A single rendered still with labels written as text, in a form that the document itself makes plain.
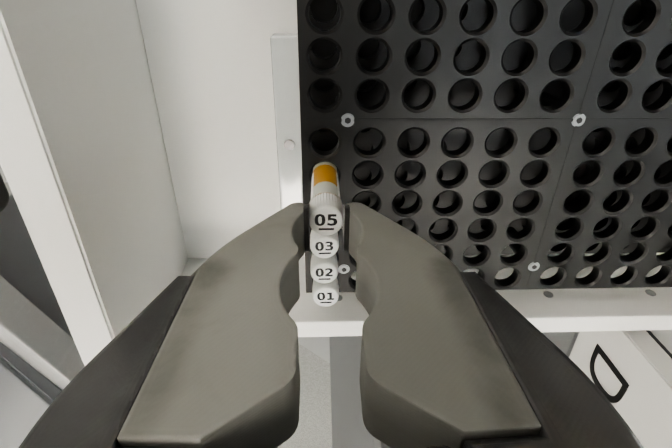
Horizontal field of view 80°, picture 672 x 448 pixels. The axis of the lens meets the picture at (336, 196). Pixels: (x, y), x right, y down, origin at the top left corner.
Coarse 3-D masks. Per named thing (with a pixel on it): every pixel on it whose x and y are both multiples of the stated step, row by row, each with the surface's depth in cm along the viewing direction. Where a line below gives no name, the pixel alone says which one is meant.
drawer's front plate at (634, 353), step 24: (600, 336) 31; (624, 336) 29; (648, 336) 28; (576, 360) 34; (600, 360) 31; (624, 360) 29; (648, 360) 27; (648, 384) 27; (624, 408) 29; (648, 408) 27; (648, 432) 27
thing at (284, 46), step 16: (272, 48) 19; (288, 48) 19; (272, 64) 20; (288, 64) 20; (288, 80) 20; (288, 96) 20; (288, 112) 21; (288, 128) 21; (288, 144) 22; (288, 160) 22; (288, 176) 23; (288, 192) 23
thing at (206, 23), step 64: (192, 0) 19; (256, 0) 19; (192, 64) 21; (256, 64) 21; (192, 128) 22; (256, 128) 22; (192, 192) 24; (256, 192) 24; (192, 256) 26; (320, 320) 22; (576, 320) 22; (640, 320) 23
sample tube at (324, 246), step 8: (312, 232) 18; (336, 232) 18; (312, 240) 17; (320, 240) 17; (328, 240) 17; (336, 240) 17; (312, 248) 17; (320, 248) 17; (328, 248) 17; (336, 248) 17; (320, 256) 17; (328, 256) 17
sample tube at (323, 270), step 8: (312, 256) 18; (336, 256) 19; (312, 264) 18; (320, 264) 18; (328, 264) 18; (336, 264) 18; (312, 272) 18; (320, 272) 18; (328, 272) 18; (336, 272) 18; (320, 280) 18; (328, 280) 18
